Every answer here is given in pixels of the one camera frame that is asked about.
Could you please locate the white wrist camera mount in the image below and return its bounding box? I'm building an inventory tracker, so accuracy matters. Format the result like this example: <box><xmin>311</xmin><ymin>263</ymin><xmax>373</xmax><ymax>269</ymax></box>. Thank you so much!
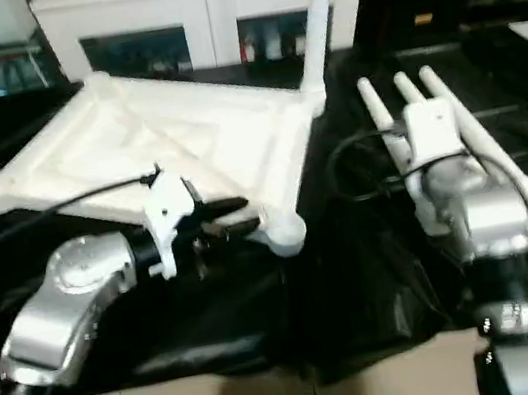
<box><xmin>134</xmin><ymin>168</ymin><xmax>207</xmax><ymax>283</ymax></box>
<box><xmin>396</xmin><ymin>94</ymin><xmax>470</xmax><ymax>179</ymax></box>

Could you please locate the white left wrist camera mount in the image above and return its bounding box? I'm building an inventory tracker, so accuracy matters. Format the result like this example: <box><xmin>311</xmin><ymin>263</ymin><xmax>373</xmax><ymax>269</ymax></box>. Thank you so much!
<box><xmin>134</xmin><ymin>168</ymin><xmax>207</xmax><ymax>283</ymax></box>

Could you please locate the white plastic table top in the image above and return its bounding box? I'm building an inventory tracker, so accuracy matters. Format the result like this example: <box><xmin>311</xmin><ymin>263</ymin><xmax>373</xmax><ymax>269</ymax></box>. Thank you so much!
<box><xmin>0</xmin><ymin>37</ymin><xmax>352</xmax><ymax>305</ymax></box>

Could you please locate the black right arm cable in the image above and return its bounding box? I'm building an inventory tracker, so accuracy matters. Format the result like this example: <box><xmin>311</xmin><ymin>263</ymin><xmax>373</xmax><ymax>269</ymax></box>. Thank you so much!
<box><xmin>320</xmin><ymin>123</ymin><xmax>417</xmax><ymax>209</ymax></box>

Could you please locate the white plastic table leg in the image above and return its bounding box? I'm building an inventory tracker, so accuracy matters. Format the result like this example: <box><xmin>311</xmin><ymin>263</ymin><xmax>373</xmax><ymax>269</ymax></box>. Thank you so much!
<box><xmin>285</xmin><ymin>0</ymin><xmax>360</xmax><ymax>101</ymax></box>
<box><xmin>417</xmin><ymin>49</ymin><xmax>528</xmax><ymax>229</ymax></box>
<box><xmin>356</xmin><ymin>73</ymin><xmax>417</xmax><ymax>175</ymax></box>
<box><xmin>391</xmin><ymin>68</ymin><xmax>427</xmax><ymax>113</ymax></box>

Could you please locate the black work mat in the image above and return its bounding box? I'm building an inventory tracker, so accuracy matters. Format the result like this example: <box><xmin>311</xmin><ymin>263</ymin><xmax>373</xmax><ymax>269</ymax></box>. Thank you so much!
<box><xmin>0</xmin><ymin>3</ymin><xmax>528</xmax><ymax>395</ymax></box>

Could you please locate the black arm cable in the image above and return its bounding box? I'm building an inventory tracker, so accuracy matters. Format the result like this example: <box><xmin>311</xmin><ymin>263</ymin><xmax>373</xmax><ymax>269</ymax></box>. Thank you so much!
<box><xmin>320</xmin><ymin>123</ymin><xmax>417</xmax><ymax>209</ymax></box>
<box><xmin>0</xmin><ymin>172</ymin><xmax>172</xmax><ymax>265</ymax></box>

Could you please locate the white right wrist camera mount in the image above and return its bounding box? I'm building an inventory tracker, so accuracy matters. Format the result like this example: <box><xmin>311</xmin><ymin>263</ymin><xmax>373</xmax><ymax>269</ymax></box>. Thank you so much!
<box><xmin>396</xmin><ymin>94</ymin><xmax>470</xmax><ymax>179</ymax></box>

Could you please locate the white low cabinet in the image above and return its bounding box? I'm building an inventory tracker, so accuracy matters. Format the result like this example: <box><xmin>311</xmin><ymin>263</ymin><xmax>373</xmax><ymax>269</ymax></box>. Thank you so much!
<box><xmin>26</xmin><ymin>0</ymin><xmax>379</xmax><ymax>99</ymax></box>

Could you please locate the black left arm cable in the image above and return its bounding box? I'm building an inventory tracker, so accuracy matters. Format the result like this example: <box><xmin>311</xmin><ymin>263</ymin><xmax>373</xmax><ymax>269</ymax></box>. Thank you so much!
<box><xmin>0</xmin><ymin>172</ymin><xmax>172</xmax><ymax>265</ymax></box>

